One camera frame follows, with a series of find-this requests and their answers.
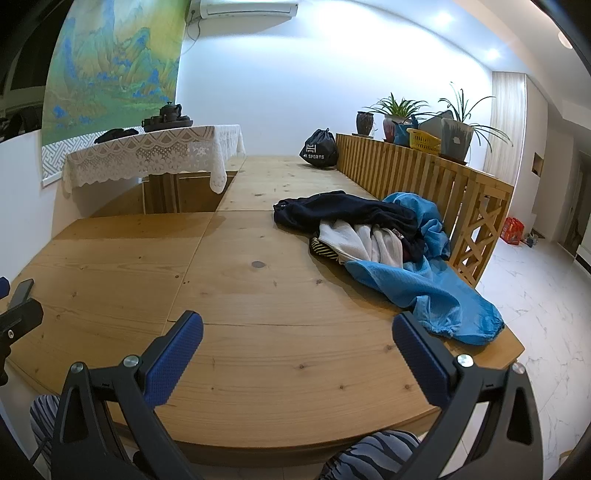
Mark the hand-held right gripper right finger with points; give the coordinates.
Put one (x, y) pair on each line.
(422, 360)

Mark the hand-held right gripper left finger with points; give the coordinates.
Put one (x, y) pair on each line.
(175, 355)

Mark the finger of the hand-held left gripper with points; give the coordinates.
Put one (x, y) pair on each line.
(2, 286)
(23, 316)

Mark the blue jacket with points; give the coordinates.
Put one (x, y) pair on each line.
(429, 286)

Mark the black phone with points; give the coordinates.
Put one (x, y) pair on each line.
(21, 293)

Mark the white garment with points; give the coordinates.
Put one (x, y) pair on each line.
(360, 240)

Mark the black yellow striped garment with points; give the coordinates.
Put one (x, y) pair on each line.
(323, 249)

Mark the red package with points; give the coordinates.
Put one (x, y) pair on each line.
(513, 230)

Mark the navy garment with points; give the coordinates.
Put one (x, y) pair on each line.
(351, 210)

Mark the wooden slatted railing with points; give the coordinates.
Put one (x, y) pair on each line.
(415, 184)

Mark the white lace tablecloth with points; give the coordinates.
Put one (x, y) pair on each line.
(152, 147)

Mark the yellow basket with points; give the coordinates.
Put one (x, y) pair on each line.
(425, 141)

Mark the plant in grey pot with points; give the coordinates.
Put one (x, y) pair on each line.
(455, 141)

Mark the dark tea tray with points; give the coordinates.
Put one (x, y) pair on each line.
(168, 125)

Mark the potted spider plant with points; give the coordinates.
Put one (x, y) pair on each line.
(392, 127)

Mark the dark teapot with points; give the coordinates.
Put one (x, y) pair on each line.
(170, 111)

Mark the dark ceramic pot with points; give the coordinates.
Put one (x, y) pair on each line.
(364, 123)

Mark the white curtain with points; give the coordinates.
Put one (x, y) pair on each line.
(505, 120)

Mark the ceiling light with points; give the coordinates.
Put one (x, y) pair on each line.
(441, 19)
(493, 53)
(564, 40)

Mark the white air conditioner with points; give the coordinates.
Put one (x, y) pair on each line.
(249, 8)

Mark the landscape wall painting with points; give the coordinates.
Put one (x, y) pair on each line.
(111, 69)

